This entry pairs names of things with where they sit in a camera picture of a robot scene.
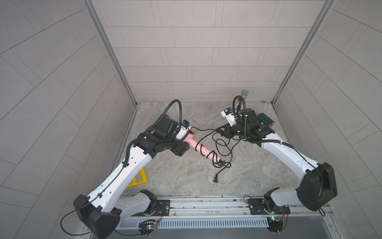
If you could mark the left circuit board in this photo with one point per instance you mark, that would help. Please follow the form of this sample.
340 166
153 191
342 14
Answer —
148 225

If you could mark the right green hair dryer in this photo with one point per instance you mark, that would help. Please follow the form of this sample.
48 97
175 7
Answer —
265 120

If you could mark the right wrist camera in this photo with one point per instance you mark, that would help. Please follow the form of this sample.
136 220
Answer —
229 115

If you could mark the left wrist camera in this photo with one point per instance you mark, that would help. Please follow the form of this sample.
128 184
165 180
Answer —
184 129

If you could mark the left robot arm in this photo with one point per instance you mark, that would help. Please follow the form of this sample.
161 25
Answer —
98 211

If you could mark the circuit board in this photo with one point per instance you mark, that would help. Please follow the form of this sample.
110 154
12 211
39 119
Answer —
148 225
275 224

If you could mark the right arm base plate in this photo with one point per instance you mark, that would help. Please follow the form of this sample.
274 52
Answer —
261 206

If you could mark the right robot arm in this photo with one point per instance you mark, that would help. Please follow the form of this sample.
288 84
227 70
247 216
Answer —
318 184

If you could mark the yellow triangular plastic piece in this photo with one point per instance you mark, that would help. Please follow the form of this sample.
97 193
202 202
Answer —
139 179

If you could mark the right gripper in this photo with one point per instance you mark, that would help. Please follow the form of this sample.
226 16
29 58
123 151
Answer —
229 130

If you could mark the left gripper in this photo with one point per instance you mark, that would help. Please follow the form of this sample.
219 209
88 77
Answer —
181 148

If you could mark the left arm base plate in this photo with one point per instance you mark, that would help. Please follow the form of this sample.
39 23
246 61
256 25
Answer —
162 208

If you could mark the right circuit board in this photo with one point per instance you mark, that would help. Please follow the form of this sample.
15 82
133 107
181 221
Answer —
275 224

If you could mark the aluminium rail frame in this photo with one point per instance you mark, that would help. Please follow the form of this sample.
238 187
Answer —
183 206

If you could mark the pink hair dryer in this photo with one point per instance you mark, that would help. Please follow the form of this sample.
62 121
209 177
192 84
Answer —
197 146

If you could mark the microphone on black stand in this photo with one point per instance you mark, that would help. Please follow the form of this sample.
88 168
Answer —
243 95

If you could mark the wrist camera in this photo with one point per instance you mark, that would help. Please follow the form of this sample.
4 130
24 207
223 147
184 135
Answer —
229 115
184 129

